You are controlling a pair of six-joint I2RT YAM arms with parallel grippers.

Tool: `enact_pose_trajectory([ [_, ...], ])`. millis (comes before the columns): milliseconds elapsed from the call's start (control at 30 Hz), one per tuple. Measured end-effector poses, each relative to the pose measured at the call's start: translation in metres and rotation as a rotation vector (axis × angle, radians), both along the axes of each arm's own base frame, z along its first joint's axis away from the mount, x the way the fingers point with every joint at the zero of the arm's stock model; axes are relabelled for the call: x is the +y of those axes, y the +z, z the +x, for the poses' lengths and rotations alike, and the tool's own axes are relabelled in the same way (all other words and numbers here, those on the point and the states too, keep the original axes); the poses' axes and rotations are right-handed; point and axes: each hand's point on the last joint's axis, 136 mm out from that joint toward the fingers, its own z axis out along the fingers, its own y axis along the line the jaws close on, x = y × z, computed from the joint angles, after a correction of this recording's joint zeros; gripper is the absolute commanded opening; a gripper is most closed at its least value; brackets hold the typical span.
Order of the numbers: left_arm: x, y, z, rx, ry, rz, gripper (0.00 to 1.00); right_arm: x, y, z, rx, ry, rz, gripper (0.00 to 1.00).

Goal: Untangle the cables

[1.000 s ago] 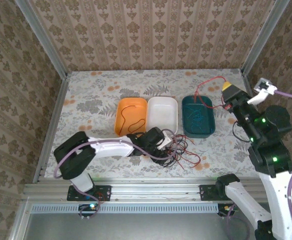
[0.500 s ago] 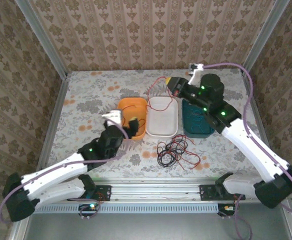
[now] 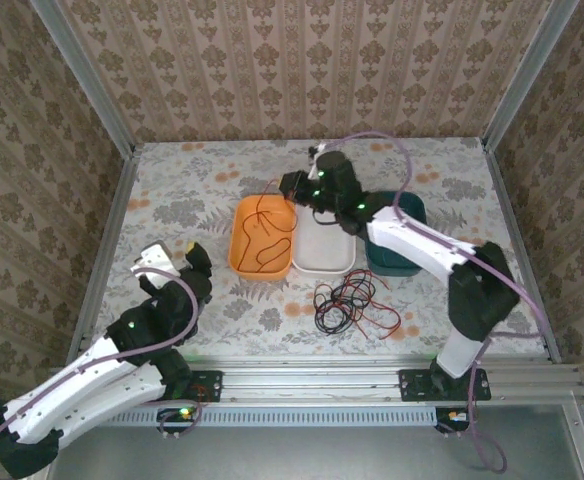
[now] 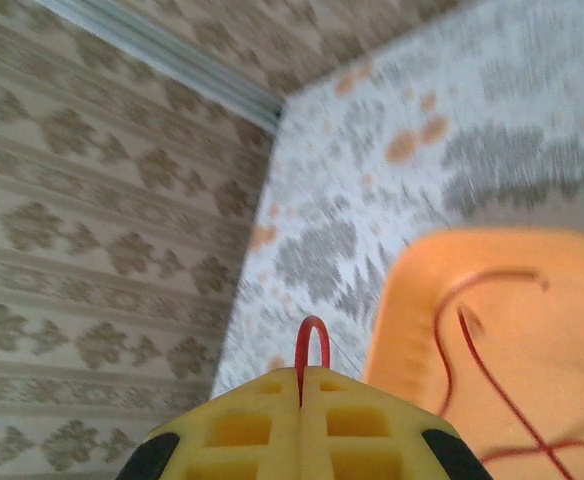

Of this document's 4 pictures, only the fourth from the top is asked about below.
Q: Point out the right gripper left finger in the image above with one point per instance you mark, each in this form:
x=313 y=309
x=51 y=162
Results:
x=252 y=430

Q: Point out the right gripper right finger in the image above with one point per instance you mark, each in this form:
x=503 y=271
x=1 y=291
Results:
x=367 y=430

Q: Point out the orange plastic tray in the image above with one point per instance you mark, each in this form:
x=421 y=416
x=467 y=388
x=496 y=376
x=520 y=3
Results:
x=522 y=360

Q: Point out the aluminium frame post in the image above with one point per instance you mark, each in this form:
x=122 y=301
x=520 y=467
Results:
x=172 y=50

